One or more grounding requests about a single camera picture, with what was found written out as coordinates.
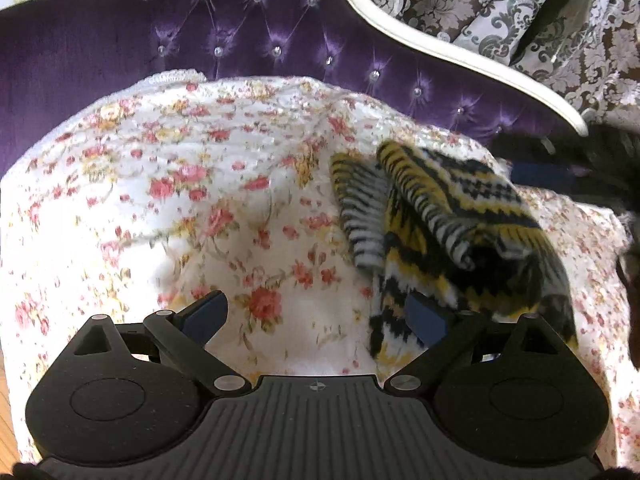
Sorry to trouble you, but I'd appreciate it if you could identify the yellow black patterned knit sweater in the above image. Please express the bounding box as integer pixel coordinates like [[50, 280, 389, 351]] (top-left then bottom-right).
[[327, 140, 581, 366]]

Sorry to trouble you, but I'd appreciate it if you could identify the white floral blanket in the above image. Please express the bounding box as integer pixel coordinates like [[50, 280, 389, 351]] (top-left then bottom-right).
[[0, 67, 640, 466]]

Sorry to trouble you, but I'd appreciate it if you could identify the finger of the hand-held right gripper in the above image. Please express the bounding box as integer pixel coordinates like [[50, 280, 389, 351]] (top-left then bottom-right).
[[492, 132, 583, 191]]

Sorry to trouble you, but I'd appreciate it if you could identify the purple tufted sofa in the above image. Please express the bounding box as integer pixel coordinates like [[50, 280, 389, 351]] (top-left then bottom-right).
[[0, 0, 591, 171]]

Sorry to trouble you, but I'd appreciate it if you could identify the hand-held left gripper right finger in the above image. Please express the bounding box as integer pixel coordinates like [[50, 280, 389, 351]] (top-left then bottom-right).
[[382, 294, 566, 393]]

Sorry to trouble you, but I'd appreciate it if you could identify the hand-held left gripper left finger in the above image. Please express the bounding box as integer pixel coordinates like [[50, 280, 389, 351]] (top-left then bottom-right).
[[72, 290, 253, 396]]

